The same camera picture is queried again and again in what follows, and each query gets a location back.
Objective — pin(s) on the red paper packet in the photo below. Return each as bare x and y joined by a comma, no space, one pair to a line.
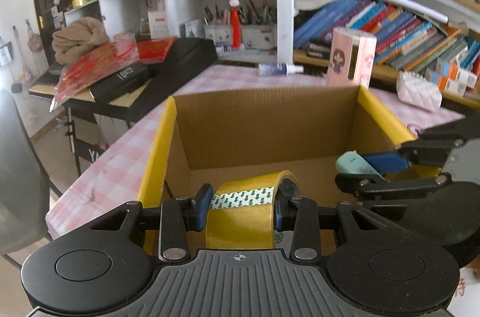
155,50

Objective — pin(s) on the mint green small block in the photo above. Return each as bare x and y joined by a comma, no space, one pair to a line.
352,164

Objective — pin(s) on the white card with red label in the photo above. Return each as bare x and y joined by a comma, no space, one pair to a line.
156,22

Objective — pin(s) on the dark hanging tote bag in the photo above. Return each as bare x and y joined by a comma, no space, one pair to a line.
5,52

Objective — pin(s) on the grey chair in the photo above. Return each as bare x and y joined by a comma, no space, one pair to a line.
18,189

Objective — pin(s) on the cardboard box with yellow edges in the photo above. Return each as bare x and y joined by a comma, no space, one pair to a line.
262,125

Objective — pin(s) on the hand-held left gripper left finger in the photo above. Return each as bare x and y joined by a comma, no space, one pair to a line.
204,205

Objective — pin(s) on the black electronic keyboard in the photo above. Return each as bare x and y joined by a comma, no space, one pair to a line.
187,54

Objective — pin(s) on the yellow tape roll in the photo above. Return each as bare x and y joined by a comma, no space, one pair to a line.
240,225

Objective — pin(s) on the red plastic bag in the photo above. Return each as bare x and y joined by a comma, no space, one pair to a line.
93,66

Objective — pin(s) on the row of blue and red books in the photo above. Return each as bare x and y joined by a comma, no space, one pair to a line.
393,28

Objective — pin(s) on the bunch of pens and brushes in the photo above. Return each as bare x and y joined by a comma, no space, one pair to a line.
255,13

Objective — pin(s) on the black case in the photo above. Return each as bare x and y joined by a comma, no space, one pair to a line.
120,82

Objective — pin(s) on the brown cloth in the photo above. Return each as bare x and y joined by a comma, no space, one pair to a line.
80,39

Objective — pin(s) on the pink checked tablecloth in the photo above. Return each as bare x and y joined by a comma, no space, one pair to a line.
123,155

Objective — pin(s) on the stack of orange blue boxes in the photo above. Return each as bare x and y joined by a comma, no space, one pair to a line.
453,75

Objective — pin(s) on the small spray bottle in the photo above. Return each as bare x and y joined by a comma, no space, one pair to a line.
279,69

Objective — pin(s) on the white quilted pouch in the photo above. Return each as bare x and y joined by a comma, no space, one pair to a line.
418,93

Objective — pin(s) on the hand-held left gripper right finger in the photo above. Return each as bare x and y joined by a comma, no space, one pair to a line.
278,215

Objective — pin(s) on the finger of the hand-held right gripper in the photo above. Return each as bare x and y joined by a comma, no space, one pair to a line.
393,186
386,161

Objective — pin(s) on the pink cartoon carton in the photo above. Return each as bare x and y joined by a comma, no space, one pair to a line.
350,56

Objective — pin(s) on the gold foil item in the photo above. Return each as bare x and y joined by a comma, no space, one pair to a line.
81,1

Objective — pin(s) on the black keyboard stand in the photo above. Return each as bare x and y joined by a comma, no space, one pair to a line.
80,137

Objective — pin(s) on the red tassel ornament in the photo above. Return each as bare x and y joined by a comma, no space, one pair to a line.
235,26

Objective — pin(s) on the pink hanging bag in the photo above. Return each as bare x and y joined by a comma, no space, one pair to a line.
34,39

